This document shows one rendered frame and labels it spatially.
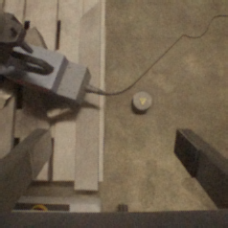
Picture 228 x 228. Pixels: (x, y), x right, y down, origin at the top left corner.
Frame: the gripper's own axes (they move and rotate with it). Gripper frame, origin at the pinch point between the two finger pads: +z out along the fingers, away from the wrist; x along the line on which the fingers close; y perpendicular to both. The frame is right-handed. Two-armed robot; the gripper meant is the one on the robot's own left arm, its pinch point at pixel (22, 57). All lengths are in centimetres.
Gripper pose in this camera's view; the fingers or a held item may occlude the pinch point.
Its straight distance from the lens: 65.3
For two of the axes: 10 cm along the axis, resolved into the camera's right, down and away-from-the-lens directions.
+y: -9.5, -3.1, 0.5
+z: 0.1, 1.4, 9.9
